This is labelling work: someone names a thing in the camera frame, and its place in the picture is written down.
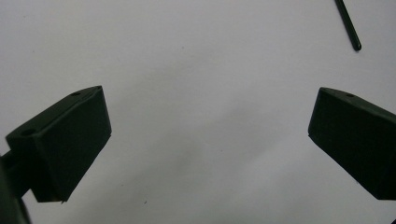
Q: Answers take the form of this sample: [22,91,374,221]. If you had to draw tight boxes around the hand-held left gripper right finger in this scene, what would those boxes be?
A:
[307,87,396,201]

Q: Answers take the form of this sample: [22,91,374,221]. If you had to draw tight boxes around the thin black pen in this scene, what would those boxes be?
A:
[333,0,362,52]

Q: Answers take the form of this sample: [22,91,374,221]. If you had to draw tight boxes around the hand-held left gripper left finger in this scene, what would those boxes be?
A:
[5,85,112,203]

